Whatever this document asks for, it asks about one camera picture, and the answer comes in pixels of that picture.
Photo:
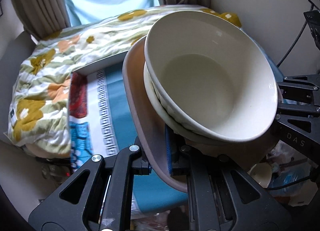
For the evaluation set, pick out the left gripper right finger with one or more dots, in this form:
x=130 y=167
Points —
x=221 y=195

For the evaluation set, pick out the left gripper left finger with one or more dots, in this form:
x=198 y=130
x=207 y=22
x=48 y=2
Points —
x=98 y=196

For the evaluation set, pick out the pink handled baking dish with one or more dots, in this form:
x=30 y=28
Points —
x=150 y=127

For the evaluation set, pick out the small white ribbed bowl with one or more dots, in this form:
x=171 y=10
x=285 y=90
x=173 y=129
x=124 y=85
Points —
x=211 y=77

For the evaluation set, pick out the cream ceramic bowl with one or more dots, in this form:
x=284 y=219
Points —
x=168 y=119

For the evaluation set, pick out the blue patterned cloth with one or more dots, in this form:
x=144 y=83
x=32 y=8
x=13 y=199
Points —
x=100 y=122

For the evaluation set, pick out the floral bed quilt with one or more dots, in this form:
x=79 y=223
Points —
x=37 y=121

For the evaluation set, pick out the grey tray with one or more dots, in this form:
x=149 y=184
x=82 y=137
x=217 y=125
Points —
x=101 y=64

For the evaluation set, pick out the left brown curtain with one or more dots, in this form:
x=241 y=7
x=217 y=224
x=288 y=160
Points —
x=42 y=18

